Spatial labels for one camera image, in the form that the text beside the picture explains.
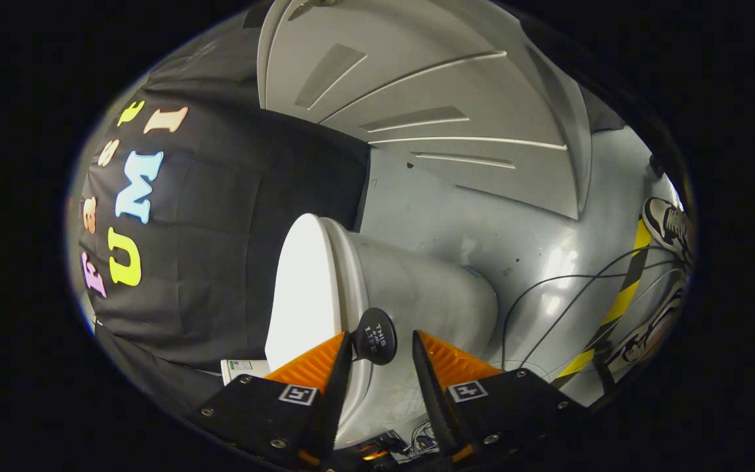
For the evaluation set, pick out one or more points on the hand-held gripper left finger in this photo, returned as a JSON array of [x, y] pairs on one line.
[[337, 393]]

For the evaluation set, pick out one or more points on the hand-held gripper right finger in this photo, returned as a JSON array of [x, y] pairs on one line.
[[433, 393]]

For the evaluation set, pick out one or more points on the person's shoe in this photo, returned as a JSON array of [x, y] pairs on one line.
[[646, 337], [669, 226]]

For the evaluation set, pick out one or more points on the black backdrop cloth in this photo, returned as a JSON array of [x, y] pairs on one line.
[[220, 229]]

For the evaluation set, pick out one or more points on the white toilet body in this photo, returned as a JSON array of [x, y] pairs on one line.
[[417, 288]]

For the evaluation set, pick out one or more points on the white toilet lid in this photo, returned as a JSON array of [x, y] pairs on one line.
[[302, 288]]

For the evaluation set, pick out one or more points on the yellow black striped tape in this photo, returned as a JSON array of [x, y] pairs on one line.
[[620, 301]]

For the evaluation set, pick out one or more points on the grey ribbed plastic panel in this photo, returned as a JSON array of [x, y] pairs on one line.
[[430, 98]]

